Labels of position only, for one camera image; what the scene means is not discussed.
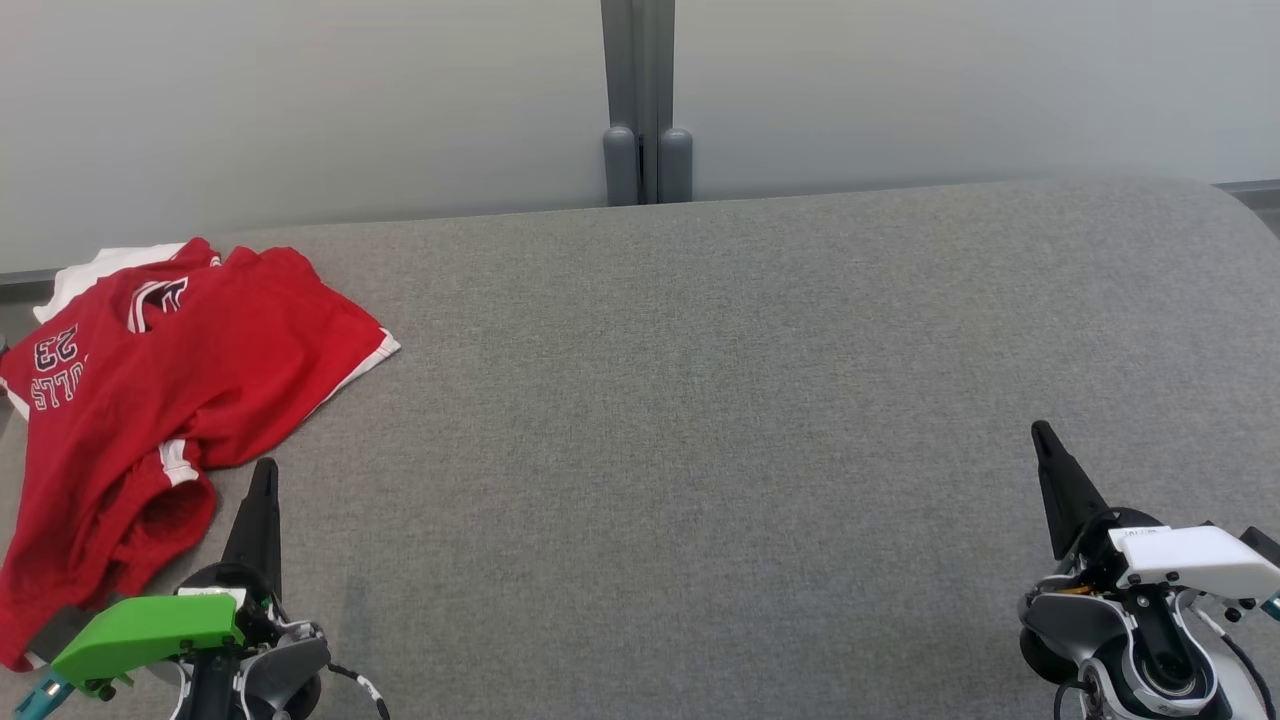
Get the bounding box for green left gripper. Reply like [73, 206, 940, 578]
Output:
[50, 458, 286, 699]

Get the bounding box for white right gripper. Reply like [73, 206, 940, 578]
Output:
[1032, 421, 1280, 599]

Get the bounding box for red Bulls print shorts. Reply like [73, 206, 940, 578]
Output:
[0, 245, 402, 481]

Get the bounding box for red white-sleeved t-shirt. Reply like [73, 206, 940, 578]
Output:
[0, 240, 226, 673]

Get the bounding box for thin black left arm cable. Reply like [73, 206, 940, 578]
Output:
[328, 662, 391, 720]

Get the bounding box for right camera cable teal plug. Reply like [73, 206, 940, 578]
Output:
[1190, 592, 1280, 720]

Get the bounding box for camera cable teal plug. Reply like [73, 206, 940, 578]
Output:
[10, 673, 77, 720]
[1190, 592, 1280, 720]

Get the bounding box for left camera cable teal plug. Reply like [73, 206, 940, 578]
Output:
[10, 673, 77, 720]

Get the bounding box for grey partition frame post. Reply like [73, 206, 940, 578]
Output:
[640, 0, 694, 204]
[600, 0, 642, 206]

